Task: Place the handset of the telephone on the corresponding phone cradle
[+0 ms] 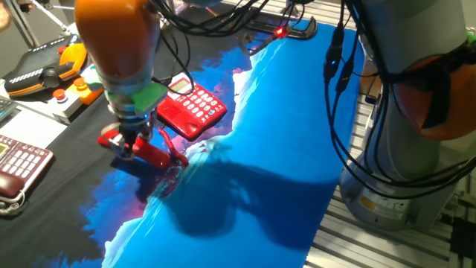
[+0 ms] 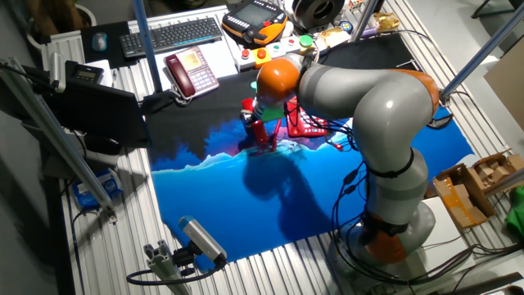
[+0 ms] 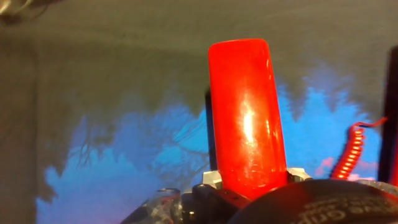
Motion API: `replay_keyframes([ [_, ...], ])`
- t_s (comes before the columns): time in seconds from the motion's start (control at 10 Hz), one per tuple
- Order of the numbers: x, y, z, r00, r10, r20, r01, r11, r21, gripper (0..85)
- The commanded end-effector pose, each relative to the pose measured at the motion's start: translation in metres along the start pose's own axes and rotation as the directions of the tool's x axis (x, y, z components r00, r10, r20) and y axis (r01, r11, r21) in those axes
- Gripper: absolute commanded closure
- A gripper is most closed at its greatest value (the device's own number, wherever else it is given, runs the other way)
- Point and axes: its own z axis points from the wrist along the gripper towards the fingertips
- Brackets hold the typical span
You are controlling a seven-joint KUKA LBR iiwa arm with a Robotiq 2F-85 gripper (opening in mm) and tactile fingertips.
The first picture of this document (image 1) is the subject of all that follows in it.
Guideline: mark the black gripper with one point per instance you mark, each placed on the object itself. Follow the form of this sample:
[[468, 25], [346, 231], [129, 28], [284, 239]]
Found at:
[[137, 124]]

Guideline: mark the red telephone handset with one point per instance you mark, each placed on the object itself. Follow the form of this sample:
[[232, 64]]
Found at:
[[152, 154]]

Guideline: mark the red telephone base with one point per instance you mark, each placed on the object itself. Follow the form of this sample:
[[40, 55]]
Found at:
[[193, 111]]

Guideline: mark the maroon desk telephone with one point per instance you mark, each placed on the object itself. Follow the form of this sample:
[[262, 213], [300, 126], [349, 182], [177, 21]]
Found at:
[[22, 167]]

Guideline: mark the orange box orange button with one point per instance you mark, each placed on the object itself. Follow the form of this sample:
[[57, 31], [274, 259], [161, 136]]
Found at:
[[83, 93]]

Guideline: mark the white box red mushroom button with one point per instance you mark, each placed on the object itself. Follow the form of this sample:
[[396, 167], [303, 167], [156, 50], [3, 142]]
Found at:
[[65, 106]]

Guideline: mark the white box green button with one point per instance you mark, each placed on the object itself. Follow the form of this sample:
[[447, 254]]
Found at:
[[89, 76]]

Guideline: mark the white paper sheet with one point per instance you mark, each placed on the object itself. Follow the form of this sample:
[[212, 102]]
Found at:
[[33, 128]]

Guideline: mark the black and orange teach pendant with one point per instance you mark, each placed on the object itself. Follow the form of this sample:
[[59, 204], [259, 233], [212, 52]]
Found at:
[[41, 67]]

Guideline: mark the blue and black printed cloth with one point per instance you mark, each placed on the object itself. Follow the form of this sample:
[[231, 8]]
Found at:
[[241, 204]]

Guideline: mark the black computer keyboard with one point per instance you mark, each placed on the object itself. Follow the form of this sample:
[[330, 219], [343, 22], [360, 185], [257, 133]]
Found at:
[[5, 108]]

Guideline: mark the thin white stand leg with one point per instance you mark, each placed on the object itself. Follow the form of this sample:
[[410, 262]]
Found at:
[[56, 18]]

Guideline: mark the thick grey stand leg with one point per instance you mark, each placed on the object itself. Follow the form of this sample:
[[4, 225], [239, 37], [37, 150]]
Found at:
[[20, 22]]

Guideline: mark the person in dark clothes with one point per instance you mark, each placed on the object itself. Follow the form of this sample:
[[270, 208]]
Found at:
[[3, 15]]

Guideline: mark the black C-clamp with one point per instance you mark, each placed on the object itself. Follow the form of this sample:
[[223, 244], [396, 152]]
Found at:
[[301, 31]]

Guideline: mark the large open cardboard box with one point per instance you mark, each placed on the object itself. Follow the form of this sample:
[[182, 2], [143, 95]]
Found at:
[[368, 82]]

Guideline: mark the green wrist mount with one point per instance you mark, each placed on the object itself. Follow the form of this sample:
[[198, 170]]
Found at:
[[148, 98]]

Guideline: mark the metal frame pole with clamp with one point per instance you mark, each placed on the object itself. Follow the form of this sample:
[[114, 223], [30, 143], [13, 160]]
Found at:
[[294, 7]]

